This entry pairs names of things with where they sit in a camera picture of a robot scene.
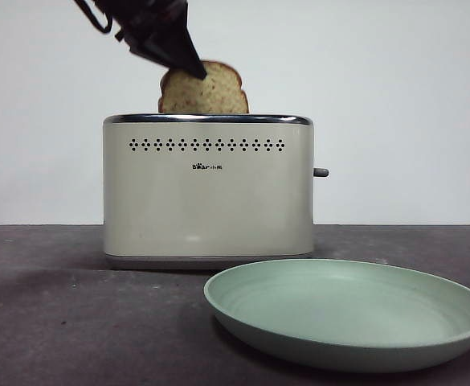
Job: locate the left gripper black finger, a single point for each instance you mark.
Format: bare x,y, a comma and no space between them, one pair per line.
150,52
184,48

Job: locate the large toasted bread slice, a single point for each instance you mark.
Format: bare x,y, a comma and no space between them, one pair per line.
210,94

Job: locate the pale green round plate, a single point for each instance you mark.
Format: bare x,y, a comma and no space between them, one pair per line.
339,305

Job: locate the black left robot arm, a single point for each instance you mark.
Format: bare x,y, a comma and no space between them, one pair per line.
146,16

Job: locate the cream toaster with chrome top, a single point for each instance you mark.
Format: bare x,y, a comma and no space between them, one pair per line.
206,209

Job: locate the grey toaster lever knob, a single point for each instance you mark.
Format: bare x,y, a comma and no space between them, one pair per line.
321,173

